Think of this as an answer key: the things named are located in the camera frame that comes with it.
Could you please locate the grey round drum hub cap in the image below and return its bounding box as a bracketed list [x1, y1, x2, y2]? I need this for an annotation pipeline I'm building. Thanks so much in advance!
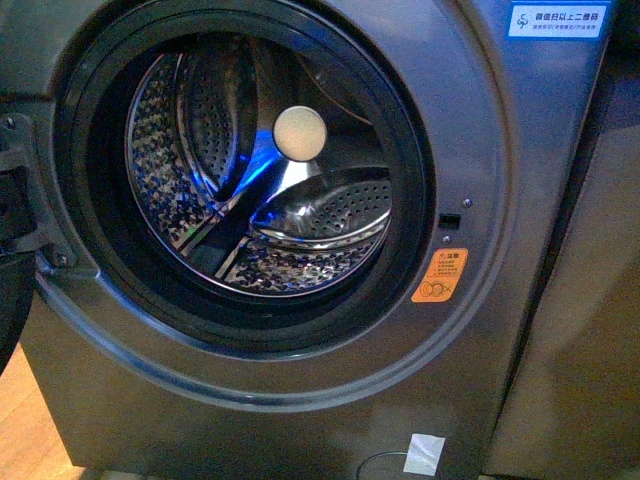
[273, 105, 327, 162]

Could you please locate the white blue info label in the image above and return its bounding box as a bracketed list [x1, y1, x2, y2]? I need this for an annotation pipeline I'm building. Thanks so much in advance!
[507, 3, 609, 40]

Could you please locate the grey door hinge bracket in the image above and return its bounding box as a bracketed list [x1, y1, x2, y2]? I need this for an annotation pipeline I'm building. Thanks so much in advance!
[1, 113, 78, 269]

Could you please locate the orange warning sticker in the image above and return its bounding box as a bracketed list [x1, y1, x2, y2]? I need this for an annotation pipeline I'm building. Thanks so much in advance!
[411, 248, 469, 303]

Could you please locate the grey front-load washing machine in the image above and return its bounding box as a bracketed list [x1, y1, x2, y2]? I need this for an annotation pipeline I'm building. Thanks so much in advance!
[1, 1, 619, 479]

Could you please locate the round filter access cover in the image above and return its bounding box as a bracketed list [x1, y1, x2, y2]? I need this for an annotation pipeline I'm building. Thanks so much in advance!
[355, 451, 411, 480]

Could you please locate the silver tape strip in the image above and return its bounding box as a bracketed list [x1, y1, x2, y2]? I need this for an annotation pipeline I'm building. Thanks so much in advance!
[403, 433, 446, 477]

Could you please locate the stainless steel perforated drum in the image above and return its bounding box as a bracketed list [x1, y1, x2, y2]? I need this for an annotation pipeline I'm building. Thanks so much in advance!
[125, 34, 392, 299]

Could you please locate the washing machine glass door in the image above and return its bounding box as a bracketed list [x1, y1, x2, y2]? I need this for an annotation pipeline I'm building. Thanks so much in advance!
[1, 166, 37, 372]

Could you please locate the black rubber door gasket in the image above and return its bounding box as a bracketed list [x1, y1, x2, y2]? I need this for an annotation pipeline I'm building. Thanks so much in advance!
[56, 1, 435, 356]

